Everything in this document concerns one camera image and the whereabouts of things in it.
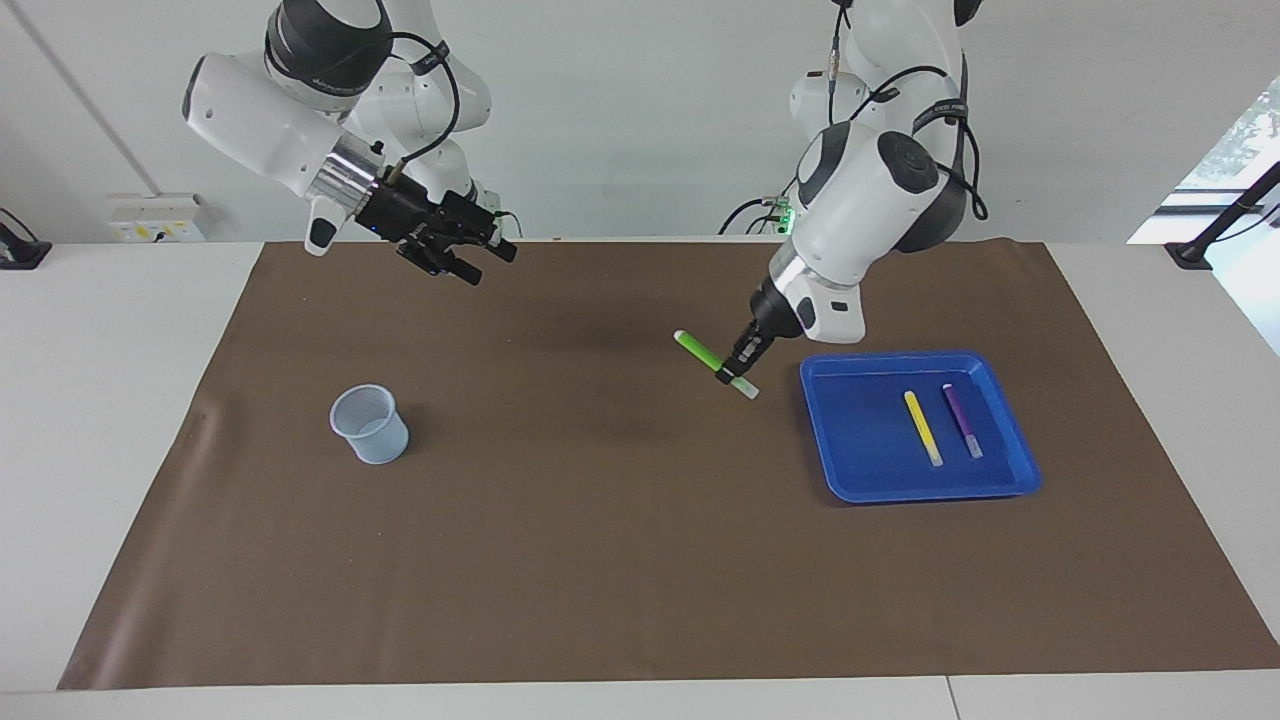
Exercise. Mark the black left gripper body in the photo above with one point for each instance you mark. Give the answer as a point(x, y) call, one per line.
point(772, 318)

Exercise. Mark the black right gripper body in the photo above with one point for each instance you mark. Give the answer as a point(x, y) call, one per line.
point(420, 225)

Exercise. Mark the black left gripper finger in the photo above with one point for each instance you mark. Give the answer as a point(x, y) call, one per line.
point(756, 356)
point(730, 370)

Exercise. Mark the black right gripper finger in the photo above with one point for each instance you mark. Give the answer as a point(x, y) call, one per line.
point(500, 248)
point(462, 270)

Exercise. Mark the green pen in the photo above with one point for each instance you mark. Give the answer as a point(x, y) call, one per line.
point(700, 350)

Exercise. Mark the yellow pen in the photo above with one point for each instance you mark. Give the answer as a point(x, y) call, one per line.
point(922, 428)

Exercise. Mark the purple pen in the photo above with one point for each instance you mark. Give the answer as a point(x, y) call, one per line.
point(961, 418)

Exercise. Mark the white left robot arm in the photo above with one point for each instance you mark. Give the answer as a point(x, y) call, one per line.
point(860, 190)

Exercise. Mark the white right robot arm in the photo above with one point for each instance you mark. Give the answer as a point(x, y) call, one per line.
point(260, 110)

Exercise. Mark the blue plastic tray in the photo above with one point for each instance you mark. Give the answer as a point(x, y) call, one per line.
point(870, 450)

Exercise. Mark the translucent plastic cup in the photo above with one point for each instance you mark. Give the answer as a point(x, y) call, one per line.
point(375, 440)

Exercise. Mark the brown paper table mat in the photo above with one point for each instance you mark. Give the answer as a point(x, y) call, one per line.
point(640, 560)

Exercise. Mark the black angled stand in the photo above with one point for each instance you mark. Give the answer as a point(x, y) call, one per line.
point(1190, 255)

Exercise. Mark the bright window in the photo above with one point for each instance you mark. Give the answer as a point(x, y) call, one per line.
point(1245, 140)

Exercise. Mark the white wall power socket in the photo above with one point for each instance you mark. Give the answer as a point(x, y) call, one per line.
point(150, 215)

